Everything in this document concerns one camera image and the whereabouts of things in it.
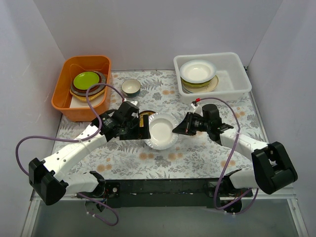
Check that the lime green dotted plate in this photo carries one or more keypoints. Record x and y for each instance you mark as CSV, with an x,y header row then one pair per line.
x,y
195,85

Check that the dark brown plate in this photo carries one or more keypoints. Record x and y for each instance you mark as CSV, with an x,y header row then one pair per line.
x,y
95,86

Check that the cream green glazed plate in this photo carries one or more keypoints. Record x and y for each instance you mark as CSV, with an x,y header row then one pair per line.
x,y
212,84

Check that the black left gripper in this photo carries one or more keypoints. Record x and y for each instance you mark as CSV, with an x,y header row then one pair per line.
x,y
138,128

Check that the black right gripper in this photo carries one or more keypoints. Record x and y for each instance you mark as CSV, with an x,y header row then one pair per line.
x,y
191,123

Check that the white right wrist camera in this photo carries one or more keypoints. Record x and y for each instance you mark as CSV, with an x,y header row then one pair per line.
x,y
197,109

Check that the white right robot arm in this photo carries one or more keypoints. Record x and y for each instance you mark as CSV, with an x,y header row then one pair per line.
x,y
272,166

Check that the orange plastic bin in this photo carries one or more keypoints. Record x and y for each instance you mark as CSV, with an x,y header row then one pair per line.
x,y
61,99

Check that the grey speckled plate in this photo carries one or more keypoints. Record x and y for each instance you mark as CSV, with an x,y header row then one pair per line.
x,y
103,79

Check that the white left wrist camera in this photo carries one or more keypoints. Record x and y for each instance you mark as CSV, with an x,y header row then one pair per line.
x,y
133,102

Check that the lime green small plate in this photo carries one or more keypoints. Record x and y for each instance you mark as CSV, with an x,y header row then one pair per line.
x,y
85,80

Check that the white square plate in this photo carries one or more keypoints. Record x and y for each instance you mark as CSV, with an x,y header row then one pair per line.
x,y
76,103

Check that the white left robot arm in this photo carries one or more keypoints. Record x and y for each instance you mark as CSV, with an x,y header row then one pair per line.
x,y
49,177

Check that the yellow black patterned plate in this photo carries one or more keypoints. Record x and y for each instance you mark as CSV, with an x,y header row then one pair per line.
x,y
141,114

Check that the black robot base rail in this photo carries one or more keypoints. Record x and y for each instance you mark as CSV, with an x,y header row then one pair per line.
x,y
157,192

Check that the white plastic bin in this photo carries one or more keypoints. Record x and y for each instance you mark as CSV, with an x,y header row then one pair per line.
x,y
233,80

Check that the aluminium frame rail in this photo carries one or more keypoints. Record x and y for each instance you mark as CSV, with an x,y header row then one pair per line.
x,y
284,193

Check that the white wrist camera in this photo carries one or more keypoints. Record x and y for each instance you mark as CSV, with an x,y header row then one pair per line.
x,y
197,109
133,102

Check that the white deep plate blue rim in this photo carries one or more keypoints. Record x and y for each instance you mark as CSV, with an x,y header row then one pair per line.
x,y
197,71

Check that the floral patterned table mat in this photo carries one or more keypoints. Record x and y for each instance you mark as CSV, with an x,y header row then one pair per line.
x,y
191,157

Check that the yellow woven basket plate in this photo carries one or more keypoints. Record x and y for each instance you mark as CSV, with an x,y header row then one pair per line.
x,y
91,95

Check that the dark teal ceramic bowl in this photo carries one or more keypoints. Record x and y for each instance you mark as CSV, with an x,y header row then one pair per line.
x,y
131,88

